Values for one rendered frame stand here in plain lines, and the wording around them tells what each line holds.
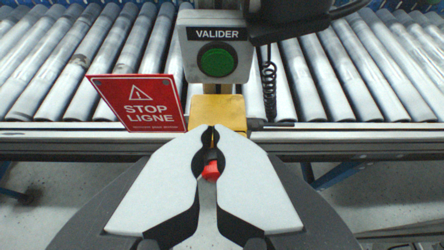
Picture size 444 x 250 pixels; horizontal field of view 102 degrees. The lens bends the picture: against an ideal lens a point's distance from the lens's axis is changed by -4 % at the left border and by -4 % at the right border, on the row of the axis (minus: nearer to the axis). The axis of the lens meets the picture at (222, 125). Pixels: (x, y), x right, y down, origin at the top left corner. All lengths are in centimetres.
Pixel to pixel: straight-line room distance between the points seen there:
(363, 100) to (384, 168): 102
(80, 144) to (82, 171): 90
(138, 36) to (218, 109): 45
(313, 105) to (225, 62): 31
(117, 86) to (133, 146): 19
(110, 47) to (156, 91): 39
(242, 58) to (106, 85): 16
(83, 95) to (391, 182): 151
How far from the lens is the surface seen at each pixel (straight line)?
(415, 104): 62
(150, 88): 25
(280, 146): 42
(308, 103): 46
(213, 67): 18
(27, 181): 155
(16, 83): 67
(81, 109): 50
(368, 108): 52
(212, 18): 17
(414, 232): 86
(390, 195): 146
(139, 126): 33
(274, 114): 33
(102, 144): 45
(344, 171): 70
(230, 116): 23
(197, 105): 24
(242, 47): 18
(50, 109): 54
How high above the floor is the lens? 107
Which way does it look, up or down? 58 degrees down
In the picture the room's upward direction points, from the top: 2 degrees clockwise
